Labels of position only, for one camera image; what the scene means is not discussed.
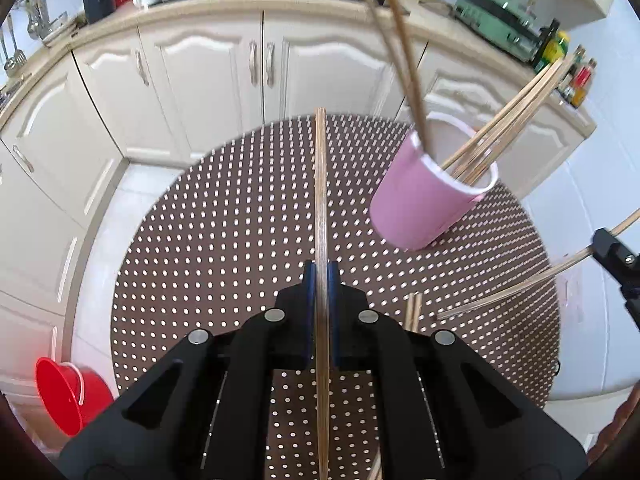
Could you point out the red plastic bucket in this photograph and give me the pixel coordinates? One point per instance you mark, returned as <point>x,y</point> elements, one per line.
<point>65,400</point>

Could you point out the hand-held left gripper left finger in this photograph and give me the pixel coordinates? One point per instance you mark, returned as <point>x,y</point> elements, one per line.
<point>310,310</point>

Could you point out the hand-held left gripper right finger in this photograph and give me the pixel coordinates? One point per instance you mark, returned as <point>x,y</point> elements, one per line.
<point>334,320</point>

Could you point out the brown wooden chair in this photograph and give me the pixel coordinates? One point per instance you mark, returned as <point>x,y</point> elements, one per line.
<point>617,425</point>

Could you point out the bundle of wooden chopsticks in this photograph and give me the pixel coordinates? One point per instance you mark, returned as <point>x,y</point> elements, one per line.
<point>510,120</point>

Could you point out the round polka-dot table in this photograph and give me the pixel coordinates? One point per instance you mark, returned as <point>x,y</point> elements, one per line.
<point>225,240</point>

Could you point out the white kitchen cabinets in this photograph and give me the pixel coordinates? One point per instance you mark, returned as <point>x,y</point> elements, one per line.
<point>200,85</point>

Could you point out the pink cup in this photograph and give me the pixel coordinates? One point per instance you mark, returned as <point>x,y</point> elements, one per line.
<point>415,200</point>

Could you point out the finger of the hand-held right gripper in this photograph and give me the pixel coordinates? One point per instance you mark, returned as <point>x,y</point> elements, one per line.
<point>617,255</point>

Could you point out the mint green appliance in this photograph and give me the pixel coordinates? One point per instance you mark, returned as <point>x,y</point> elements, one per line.
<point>495,15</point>

